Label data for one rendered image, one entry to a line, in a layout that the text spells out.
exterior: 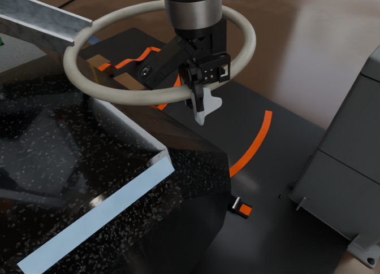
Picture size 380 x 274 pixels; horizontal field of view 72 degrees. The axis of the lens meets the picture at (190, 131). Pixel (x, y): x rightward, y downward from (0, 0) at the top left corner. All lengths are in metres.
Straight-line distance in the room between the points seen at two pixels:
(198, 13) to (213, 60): 0.10
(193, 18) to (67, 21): 0.53
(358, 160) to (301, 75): 1.30
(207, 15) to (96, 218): 0.40
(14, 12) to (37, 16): 0.06
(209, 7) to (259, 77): 1.81
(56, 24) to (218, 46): 0.55
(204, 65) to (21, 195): 0.42
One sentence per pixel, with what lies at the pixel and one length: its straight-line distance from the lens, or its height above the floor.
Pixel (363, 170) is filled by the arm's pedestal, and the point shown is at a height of 0.44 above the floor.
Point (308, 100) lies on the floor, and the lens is 2.10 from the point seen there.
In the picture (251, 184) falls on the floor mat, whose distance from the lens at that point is 1.49.
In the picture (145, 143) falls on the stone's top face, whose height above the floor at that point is 0.82.
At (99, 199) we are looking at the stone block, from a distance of 0.54.
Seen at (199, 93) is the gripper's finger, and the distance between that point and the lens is 0.49.
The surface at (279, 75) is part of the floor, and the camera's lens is 2.27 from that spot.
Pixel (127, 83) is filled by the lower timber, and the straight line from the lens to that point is 1.88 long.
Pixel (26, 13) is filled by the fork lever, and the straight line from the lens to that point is 0.94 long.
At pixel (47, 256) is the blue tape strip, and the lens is 0.54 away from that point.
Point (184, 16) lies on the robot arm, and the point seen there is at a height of 1.09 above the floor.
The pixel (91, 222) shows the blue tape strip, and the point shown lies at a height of 0.80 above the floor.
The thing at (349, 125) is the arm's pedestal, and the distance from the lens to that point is 1.07.
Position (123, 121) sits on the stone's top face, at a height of 0.82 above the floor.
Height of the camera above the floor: 1.27
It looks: 48 degrees down
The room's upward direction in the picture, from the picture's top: straight up
